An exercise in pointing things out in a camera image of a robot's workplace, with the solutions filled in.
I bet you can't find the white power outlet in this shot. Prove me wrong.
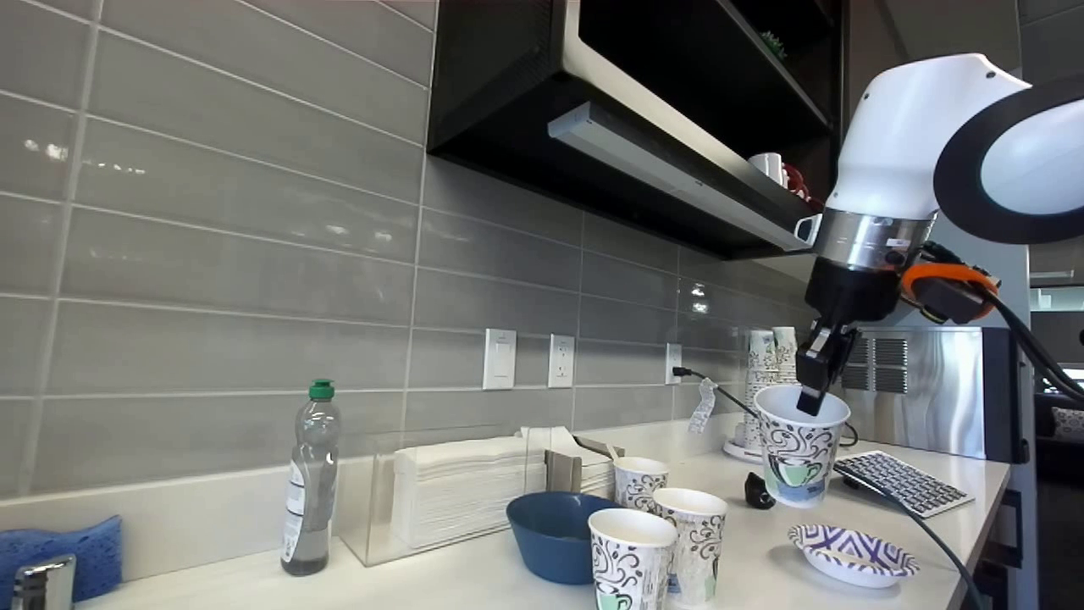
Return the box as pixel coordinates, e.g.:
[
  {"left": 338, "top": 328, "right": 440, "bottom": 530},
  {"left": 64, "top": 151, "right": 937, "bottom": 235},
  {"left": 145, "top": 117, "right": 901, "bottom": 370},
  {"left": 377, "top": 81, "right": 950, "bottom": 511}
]
[{"left": 545, "top": 331, "right": 576, "bottom": 390}]

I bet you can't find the chrome faucet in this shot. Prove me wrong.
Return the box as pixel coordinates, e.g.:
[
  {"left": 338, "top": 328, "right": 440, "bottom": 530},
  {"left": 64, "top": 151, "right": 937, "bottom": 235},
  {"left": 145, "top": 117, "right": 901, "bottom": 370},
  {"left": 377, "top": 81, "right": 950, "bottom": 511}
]
[{"left": 6, "top": 553, "right": 82, "bottom": 610}]

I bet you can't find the clear bottle with green cap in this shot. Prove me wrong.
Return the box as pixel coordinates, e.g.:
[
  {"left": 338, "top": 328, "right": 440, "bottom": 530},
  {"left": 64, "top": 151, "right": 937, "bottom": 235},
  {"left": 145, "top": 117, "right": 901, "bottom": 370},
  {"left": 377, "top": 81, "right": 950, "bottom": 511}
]
[{"left": 278, "top": 378, "right": 346, "bottom": 581}]

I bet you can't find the white mug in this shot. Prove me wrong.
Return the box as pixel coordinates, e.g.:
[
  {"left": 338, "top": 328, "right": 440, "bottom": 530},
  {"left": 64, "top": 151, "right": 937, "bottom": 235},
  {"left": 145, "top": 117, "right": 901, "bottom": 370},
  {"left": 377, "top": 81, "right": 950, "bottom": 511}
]
[{"left": 745, "top": 151, "right": 793, "bottom": 191}]

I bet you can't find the gray napkin holder box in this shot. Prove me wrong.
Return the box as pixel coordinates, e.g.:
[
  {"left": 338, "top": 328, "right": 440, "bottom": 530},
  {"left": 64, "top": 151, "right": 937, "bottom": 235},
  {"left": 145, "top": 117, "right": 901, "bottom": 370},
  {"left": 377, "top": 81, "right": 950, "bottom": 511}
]
[{"left": 540, "top": 432, "right": 624, "bottom": 498}]

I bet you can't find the dark upper cabinet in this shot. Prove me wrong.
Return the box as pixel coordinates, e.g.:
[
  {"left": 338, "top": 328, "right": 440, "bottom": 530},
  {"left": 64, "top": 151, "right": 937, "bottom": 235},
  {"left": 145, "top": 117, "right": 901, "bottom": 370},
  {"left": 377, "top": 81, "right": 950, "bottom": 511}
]
[{"left": 423, "top": 0, "right": 850, "bottom": 263}]

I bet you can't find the stainless steel appliance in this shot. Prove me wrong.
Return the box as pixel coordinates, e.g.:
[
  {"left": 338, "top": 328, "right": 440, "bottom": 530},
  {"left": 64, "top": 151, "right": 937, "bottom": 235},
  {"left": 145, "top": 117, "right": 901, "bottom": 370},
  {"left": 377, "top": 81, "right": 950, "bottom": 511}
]
[{"left": 838, "top": 322, "right": 1034, "bottom": 468}]

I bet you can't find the small black object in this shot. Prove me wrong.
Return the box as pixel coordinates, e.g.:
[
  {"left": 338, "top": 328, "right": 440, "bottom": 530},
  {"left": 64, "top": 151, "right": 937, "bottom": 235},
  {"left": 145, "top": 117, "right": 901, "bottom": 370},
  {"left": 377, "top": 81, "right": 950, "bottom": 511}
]
[{"left": 742, "top": 468, "right": 779, "bottom": 511}]

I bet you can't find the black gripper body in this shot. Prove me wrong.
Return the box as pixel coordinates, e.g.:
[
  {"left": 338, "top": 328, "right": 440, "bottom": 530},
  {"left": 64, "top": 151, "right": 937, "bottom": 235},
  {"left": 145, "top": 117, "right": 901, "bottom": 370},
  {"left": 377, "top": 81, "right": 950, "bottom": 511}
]
[{"left": 801, "top": 265, "right": 908, "bottom": 331}]

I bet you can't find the blue sponge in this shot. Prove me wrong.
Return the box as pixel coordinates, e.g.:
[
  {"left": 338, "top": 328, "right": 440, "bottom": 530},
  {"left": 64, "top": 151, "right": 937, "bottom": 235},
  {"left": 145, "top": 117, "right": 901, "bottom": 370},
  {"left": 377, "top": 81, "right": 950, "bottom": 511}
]
[{"left": 0, "top": 511, "right": 124, "bottom": 608}]

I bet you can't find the white light switch plate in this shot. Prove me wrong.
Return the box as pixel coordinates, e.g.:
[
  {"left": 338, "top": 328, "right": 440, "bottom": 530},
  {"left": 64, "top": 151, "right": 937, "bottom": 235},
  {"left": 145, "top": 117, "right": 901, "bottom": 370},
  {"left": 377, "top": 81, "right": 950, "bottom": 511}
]
[{"left": 480, "top": 326, "right": 517, "bottom": 395}]

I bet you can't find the blue patterned paper plate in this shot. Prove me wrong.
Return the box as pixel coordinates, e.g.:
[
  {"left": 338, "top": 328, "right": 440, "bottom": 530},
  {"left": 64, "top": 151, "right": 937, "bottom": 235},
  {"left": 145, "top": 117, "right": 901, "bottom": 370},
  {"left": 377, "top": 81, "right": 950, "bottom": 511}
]
[{"left": 786, "top": 521, "right": 921, "bottom": 589}]

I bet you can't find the blue bowl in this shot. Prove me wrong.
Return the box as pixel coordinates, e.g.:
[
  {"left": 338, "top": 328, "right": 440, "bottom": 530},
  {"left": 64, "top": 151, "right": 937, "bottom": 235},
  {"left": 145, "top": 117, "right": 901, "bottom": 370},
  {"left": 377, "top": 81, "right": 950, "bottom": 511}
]
[{"left": 505, "top": 487, "right": 624, "bottom": 587}]

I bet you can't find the orange cable strap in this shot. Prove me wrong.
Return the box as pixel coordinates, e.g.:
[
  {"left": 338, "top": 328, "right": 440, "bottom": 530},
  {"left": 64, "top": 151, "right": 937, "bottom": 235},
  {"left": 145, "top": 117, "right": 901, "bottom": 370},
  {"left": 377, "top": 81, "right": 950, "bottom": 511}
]
[{"left": 896, "top": 249, "right": 1003, "bottom": 300}]

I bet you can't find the black plugged power cable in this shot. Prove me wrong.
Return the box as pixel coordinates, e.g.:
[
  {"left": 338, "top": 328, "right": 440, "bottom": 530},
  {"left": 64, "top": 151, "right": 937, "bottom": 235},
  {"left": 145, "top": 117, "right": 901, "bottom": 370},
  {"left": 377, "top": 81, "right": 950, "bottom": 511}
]
[{"left": 670, "top": 363, "right": 987, "bottom": 610}]

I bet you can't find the checkered calibration board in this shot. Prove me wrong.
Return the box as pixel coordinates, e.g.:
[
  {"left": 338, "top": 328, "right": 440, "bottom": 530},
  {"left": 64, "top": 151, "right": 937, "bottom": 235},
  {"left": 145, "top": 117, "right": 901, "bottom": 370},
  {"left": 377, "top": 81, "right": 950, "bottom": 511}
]
[{"left": 828, "top": 448, "right": 975, "bottom": 521}]

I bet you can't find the tall stack of paper cups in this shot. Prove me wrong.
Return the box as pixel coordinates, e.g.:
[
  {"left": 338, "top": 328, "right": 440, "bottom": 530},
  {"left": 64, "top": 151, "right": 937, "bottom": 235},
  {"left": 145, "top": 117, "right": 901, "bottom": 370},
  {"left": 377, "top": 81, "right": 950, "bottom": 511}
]
[
  {"left": 770, "top": 322, "right": 801, "bottom": 395},
  {"left": 737, "top": 328, "right": 783, "bottom": 455}
]

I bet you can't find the patterned paper cup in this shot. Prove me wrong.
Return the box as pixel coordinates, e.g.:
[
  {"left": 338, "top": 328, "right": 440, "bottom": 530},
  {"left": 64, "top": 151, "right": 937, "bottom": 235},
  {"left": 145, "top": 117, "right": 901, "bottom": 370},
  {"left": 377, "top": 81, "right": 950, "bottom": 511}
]
[
  {"left": 751, "top": 385, "right": 857, "bottom": 509},
  {"left": 651, "top": 484, "right": 730, "bottom": 608},
  {"left": 587, "top": 507, "right": 680, "bottom": 610},
  {"left": 608, "top": 455, "right": 670, "bottom": 520}
]

